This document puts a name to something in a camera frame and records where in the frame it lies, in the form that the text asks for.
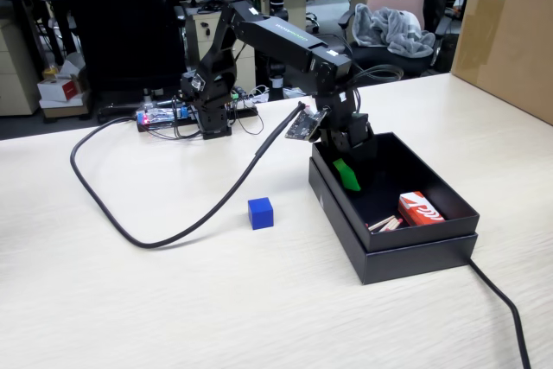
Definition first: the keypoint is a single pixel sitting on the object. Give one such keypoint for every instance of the large cardboard box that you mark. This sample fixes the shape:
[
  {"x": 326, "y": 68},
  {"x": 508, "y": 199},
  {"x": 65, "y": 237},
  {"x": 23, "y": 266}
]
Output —
[{"x": 505, "y": 40}]

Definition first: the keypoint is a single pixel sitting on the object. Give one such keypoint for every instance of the blue cube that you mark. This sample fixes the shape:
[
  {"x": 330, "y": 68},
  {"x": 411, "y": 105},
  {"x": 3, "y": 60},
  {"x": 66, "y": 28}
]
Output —
[{"x": 261, "y": 213}]

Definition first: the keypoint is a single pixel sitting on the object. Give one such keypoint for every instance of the red and white matchbox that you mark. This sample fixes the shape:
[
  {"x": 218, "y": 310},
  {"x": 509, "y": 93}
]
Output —
[{"x": 421, "y": 209}]

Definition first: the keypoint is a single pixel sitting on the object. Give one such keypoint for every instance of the black office chair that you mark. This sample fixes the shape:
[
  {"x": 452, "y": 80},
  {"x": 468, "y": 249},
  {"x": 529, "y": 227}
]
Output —
[{"x": 121, "y": 23}]

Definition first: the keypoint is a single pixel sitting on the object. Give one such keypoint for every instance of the green cube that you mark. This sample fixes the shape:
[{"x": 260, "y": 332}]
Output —
[{"x": 347, "y": 175}]

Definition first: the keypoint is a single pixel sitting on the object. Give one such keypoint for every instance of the electronics controller board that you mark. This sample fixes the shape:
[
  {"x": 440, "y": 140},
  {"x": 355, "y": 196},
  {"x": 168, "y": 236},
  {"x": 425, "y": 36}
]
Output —
[{"x": 173, "y": 116}]

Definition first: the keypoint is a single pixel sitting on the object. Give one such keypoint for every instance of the white and red carton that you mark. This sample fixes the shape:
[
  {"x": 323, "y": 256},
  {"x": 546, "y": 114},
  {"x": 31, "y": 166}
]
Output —
[{"x": 60, "y": 88}]

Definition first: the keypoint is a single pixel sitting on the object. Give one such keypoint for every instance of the wooden match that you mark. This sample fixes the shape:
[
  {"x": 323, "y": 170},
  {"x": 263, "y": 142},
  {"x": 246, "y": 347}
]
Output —
[
  {"x": 380, "y": 222},
  {"x": 388, "y": 224},
  {"x": 394, "y": 225}
]

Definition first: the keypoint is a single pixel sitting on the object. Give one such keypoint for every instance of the grey blanket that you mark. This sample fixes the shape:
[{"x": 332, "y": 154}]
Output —
[{"x": 389, "y": 29}]

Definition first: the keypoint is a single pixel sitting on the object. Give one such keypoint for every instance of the beige under-desk cabinet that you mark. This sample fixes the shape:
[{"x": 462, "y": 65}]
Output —
[{"x": 203, "y": 36}]

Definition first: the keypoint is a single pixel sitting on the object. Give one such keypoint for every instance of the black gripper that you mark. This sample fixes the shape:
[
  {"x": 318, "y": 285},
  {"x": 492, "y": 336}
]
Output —
[{"x": 345, "y": 133}]

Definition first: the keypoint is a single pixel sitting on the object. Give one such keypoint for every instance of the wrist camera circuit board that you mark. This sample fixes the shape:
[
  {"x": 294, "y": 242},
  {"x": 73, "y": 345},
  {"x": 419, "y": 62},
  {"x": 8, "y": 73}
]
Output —
[{"x": 304, "y": 125}]

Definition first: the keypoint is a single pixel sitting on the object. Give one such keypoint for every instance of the black cardboard box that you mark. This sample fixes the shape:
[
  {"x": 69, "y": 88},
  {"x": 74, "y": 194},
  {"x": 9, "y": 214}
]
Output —
[{"x": 415, "y": 252}]

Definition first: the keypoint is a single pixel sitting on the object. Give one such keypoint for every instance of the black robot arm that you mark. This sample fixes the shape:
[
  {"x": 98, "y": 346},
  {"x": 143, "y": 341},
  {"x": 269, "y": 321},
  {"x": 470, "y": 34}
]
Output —
[{"x": 276, "y": 36}]

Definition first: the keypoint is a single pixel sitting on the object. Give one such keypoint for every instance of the beige drawer cabinet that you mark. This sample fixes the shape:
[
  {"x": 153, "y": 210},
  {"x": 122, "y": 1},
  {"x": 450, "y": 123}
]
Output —
[{"x": 17, "y": 71}]

